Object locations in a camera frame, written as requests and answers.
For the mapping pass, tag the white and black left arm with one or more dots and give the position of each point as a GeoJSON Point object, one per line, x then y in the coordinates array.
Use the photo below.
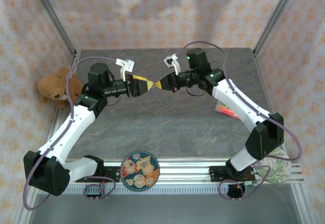
{"type": "Point", "coordinates": [68, 132]}

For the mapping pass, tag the brown teddy bear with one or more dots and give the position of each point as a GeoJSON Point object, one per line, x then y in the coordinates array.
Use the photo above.
{"type": "Point", "coordinates": [53, 87]}

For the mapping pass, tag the green patterned round plate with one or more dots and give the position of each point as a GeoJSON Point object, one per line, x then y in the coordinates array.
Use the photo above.
{"type": "Point", "coordinates": [276, 169]}

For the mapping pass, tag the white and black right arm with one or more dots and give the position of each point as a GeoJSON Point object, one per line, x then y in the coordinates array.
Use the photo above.
{"type": "Point", "coordinates": [241, 102]}

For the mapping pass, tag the aluminium frame post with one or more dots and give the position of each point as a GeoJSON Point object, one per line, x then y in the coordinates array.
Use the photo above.
{"type": "Point", "coordinates": [276, 18]}
{"type": "Point", "coordinates": [54, 18]}

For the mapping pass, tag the grey metal panel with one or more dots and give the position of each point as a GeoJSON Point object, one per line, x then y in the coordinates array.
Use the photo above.
{"type": "Point", "coordinates": [165, 210]}

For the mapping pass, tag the pack of coloured markers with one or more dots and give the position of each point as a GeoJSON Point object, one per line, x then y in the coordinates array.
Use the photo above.
{"type": "Point", "coordinates": [223, 109]}

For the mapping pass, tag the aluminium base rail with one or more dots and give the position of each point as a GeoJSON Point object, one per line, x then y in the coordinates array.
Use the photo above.
{"type": "Point", "coordinates": [182, 170]}

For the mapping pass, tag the round cartoon coaster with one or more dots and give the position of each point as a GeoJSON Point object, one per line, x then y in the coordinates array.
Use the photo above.
{"type": "Point", "coordinates": [139, 170]}

